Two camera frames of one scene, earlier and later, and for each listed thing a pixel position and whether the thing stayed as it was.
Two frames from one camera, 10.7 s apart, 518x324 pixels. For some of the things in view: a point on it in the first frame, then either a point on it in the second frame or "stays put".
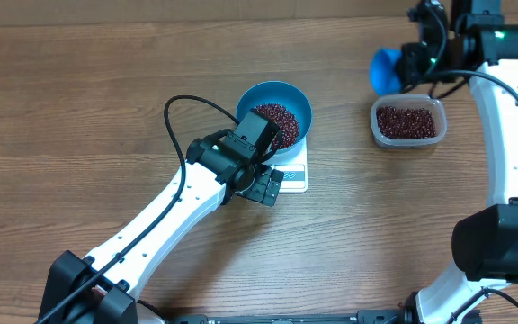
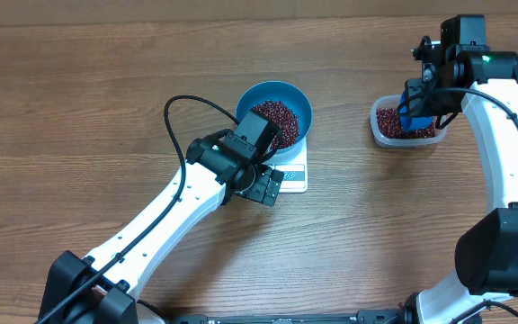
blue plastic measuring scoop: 383,76 -> 417,105
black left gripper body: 263,189 stays put
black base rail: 379,317 stays put
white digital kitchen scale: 294,167 stays put
